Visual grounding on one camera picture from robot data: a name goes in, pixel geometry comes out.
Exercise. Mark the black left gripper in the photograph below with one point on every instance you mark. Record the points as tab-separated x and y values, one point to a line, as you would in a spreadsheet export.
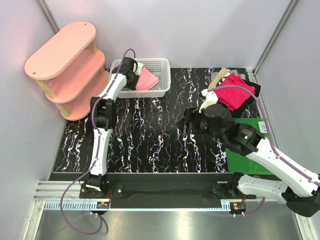
132	86

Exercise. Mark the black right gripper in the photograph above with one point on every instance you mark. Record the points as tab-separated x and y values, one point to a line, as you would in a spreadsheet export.
192	114

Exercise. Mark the light pink t-shirt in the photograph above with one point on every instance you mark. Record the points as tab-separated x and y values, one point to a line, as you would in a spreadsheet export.
146	80

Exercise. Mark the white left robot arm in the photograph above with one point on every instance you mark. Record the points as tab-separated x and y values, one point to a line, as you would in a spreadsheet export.
104	117

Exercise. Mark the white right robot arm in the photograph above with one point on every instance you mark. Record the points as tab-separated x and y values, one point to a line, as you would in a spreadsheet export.
297	187

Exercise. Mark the white plastic mesh basket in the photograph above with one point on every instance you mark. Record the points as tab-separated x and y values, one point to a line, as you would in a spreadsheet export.
159	68

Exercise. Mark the magenta folded t-shirt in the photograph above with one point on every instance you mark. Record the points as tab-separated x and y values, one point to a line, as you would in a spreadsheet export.
234	97

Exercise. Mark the grey cloth piece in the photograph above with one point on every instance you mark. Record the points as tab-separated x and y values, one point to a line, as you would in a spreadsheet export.
214	74

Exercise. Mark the beige folded cloth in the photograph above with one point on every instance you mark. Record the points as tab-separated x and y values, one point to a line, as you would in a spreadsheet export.
218	77

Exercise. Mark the pink three-tier wooden shelf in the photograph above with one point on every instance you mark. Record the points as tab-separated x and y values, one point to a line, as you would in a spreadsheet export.
70	69

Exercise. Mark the green cutting mat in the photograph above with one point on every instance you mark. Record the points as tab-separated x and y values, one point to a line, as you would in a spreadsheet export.
242	164

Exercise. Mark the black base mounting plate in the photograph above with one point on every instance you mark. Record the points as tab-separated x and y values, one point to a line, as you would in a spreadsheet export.
163	191

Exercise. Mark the black folded t-shirt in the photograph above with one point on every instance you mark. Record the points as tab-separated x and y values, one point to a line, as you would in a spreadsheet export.
240	111

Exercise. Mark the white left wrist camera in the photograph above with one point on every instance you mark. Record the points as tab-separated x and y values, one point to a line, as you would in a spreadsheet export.
139	68

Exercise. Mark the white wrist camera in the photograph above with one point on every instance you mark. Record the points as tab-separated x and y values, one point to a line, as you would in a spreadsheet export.
139	68
210	99

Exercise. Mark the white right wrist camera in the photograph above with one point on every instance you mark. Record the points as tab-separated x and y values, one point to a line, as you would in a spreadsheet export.
210	99

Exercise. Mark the white slotted cable duct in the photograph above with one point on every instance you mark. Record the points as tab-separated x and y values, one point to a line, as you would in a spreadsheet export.
70	205

